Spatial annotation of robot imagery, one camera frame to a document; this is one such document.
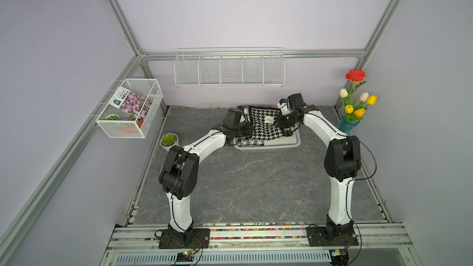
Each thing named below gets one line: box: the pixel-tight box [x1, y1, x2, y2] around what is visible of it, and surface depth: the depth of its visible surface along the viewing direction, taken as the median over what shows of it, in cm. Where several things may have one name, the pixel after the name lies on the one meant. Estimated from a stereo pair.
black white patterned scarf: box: [237, 134, 297, 147], surface depth 92 cm
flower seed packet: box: [108, 86, 153, 121], surface depth 76 cm
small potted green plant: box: [159, 132, 181, 153], surface depth 96 cm
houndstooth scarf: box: [248, 105, 286, 140], surface depth 96 cm
